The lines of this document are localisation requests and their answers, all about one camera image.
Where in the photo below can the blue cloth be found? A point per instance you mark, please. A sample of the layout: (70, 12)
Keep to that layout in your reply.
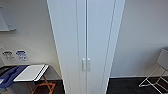
(8, 77)

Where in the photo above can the wall sign blue print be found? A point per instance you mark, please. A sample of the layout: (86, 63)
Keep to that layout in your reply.
(22, 55)

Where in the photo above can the wall sign grey print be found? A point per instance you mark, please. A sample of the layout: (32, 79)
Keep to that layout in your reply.
(8, 56)

